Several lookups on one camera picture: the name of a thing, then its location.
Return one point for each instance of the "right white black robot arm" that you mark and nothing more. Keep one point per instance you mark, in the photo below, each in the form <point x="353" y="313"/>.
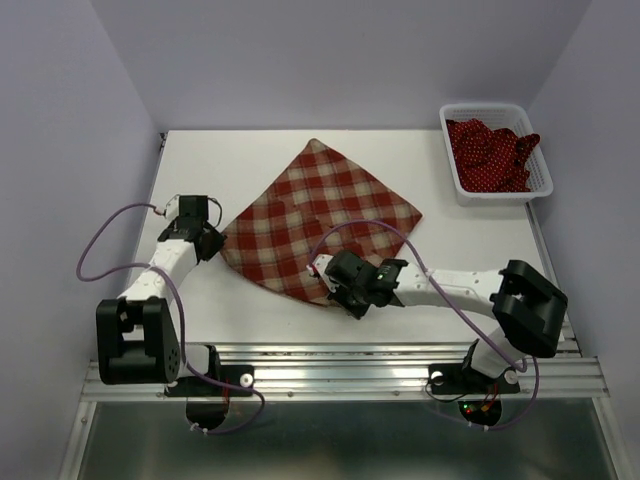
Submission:
<point x="528" y="308"/>

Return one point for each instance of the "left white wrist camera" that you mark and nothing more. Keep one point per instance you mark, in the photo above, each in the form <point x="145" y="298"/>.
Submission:
<point x="170" y="210"/>

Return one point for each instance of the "aluminium mounting rail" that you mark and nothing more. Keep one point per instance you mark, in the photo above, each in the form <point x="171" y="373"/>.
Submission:
<point x="397" y="371"/>

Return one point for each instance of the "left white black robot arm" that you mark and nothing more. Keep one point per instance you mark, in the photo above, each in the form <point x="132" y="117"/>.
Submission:
<point x="140" y="333"/>

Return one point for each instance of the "red beige plaid skirt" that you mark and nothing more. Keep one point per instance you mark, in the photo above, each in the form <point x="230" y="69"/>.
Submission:
<point x="321" y="203"/>

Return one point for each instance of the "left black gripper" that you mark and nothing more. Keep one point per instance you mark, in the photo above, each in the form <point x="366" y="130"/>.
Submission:
<point x="216" y="244"/>

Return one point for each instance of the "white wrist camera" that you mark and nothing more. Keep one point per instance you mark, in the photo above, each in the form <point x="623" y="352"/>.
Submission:
<point x="170" y="210"/>
<point x="318" y="266"/>

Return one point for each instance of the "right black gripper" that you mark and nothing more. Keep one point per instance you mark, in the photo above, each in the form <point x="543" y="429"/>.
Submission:
<point x="335" y="295"/>

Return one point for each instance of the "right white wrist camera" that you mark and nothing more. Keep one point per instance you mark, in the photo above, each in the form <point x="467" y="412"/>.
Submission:
<point x="318" y="266"/>

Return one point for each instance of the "red white polka-dot skirt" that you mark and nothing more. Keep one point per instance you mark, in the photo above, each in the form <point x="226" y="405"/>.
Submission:
<point x="490" y="161"/>

